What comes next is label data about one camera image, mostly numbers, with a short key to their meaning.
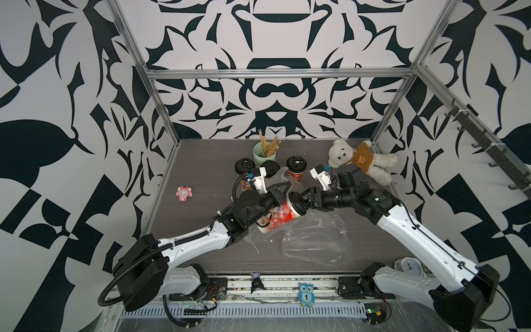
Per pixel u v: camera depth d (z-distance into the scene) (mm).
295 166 872
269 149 965
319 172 670
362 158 1022
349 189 555
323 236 813
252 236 759
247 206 554
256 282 741
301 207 668
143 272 406
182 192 949
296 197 674
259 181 683
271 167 869
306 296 714
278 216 698
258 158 947
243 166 875
